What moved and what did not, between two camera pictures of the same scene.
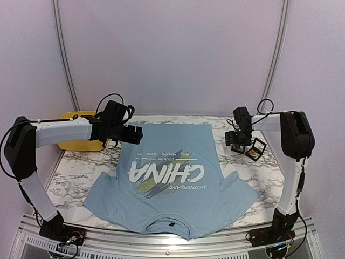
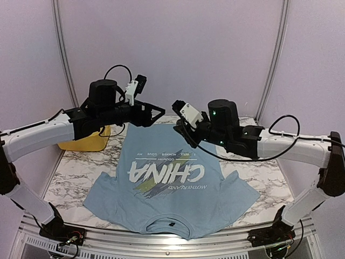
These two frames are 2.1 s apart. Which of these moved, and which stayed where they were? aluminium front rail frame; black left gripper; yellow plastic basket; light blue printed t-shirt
Moved: black left gripper
Stayed: aluminium front rail frame; light blue printed t-shirt; yellow plastic basket
